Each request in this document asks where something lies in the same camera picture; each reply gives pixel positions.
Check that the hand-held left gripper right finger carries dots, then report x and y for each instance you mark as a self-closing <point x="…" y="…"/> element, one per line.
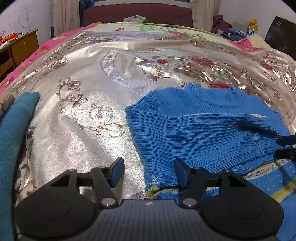
<point x="181" y="173"/>

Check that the dark red headboard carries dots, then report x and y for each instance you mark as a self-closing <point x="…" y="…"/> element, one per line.
<point x="138" y="12"/>

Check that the maroon clothes pile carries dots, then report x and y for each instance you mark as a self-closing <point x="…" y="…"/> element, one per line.
<point x="219" y="23"/>

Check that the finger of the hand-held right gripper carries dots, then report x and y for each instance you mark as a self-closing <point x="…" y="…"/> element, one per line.
<point x="288" y="140"/>
<point x="288" y="154"/>

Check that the beige checked cloth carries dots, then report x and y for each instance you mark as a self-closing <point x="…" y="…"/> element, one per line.
<point x="5" y="103"/>

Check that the wooden desk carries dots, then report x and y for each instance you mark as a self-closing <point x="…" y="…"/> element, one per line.
<point x="23" y="48"/>

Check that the silver floral bedspread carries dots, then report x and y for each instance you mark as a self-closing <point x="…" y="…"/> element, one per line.
<point x="92" y="76"/>

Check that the beige curtain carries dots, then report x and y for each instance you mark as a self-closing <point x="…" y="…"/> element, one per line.
<point x="66" y="16"/>
<point x="203" y="14"/>

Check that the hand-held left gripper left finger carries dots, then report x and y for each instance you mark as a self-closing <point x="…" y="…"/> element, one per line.
<point x="116" y="172"/>

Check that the orange item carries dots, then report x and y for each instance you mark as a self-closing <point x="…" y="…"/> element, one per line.
<point x="9" y="38"/>

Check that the white crumpled cloth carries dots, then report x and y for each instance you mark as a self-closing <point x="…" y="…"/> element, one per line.
<point x="135" y="19"/>

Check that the blue hanging cloth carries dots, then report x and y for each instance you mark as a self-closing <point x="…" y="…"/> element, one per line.
<point x="85" y="8"/>

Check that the pink cream floral bed sheet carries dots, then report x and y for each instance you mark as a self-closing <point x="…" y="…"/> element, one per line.
<point x="46" y="46"/>

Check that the blue striped knit sweater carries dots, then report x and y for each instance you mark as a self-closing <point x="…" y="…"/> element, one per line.
<point x="196" y="129"/>

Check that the teal folded cloth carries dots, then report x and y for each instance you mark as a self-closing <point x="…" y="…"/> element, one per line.
<point x="13" y="139"/>

